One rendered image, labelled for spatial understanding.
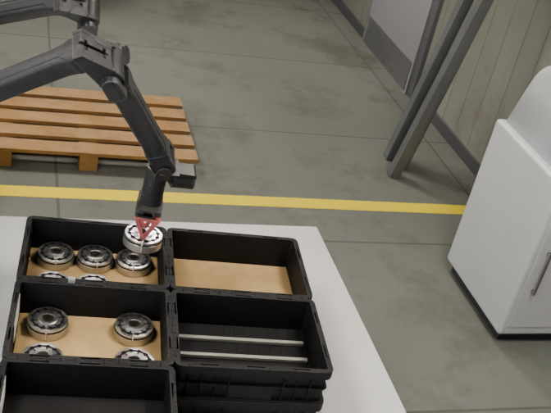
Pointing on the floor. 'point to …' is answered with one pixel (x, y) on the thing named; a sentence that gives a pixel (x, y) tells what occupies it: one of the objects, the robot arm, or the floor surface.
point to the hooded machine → (512, 223)
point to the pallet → (84, 126)
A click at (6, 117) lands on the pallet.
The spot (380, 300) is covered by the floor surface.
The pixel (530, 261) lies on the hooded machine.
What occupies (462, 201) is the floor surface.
